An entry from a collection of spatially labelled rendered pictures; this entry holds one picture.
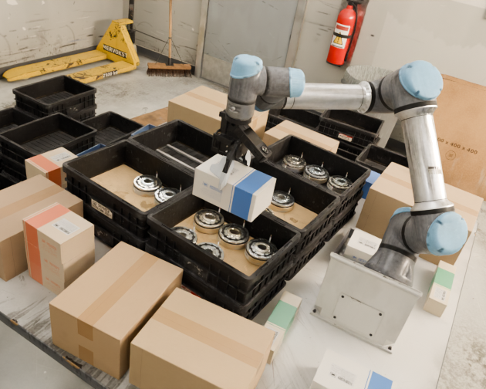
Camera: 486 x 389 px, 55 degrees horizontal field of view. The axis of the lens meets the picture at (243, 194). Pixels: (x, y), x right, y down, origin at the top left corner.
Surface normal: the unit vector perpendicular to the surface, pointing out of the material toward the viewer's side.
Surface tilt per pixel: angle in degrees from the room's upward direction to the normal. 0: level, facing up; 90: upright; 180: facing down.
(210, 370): 0
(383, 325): 90
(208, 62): 90
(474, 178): 72
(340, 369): 0
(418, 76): 44
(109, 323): 0
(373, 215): 90
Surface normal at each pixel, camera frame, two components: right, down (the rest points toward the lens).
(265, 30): -0.50, 0.41
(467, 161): -0.44, 0.18
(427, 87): 0.26, -0.20
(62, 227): 0.16, -0.82
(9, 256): 0.82, 0.42
